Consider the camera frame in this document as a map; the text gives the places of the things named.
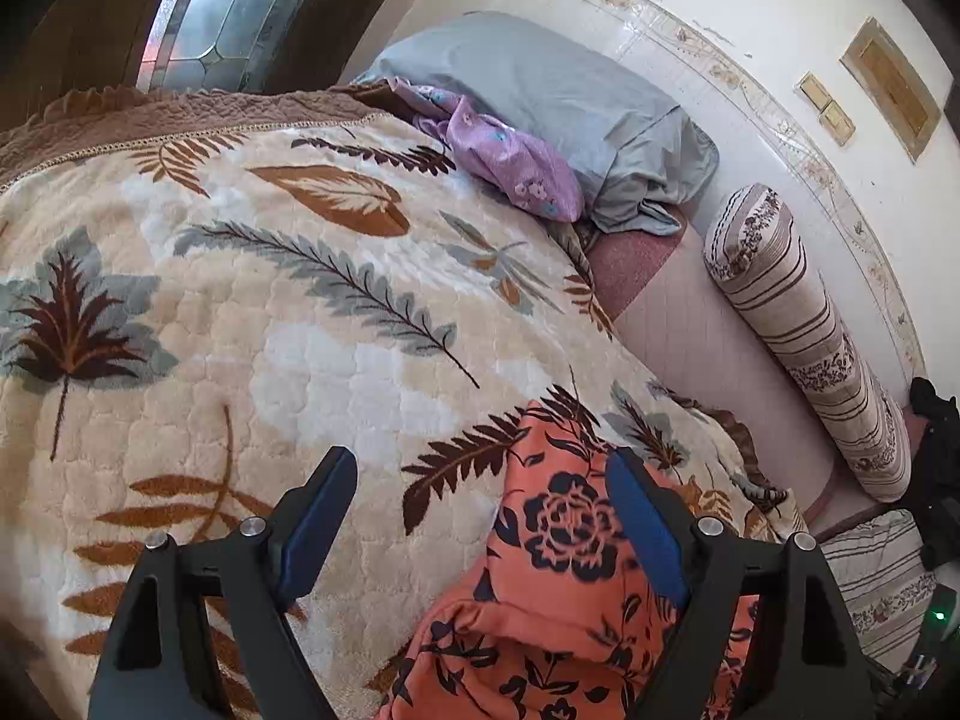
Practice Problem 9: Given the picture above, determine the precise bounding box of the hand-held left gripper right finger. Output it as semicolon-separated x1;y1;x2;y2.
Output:
606;446;877;720

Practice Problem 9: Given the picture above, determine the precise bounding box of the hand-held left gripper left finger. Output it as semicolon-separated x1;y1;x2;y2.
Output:
88;446;359;720

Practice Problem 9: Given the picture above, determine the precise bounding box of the orange floral garment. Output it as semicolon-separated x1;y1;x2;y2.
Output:
375;397;760;720

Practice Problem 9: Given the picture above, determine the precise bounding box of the striped floral pillow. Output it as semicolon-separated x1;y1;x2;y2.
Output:
819;508;942;677

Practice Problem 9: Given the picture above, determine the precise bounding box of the black cloth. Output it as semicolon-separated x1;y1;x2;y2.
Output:
907;377;960;572

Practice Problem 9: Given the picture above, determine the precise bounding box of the cream leaf-print blanket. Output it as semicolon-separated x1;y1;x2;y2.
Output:
0;109;809;720

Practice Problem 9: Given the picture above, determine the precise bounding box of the pink bed sheet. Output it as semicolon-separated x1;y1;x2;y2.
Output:
585;221;916;541

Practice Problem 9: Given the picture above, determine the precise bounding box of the striped floral bolster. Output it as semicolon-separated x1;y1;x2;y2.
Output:
703;182;914;505

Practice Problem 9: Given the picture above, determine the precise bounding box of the purple floral cloth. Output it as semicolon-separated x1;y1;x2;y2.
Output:
386;79;586;224

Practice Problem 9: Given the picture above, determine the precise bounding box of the brown quilted bedspread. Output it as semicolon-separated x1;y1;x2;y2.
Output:
0;85;392;192

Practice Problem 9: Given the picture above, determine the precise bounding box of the grey pillow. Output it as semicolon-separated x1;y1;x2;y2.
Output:
352;11;721;237

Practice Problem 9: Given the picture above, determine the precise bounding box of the beige wall switch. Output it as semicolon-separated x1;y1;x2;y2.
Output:
817;100;857;149
796;73;835;113

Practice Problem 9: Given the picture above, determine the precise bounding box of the beige framed wall panel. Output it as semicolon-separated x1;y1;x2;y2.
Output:
838;15;943;164

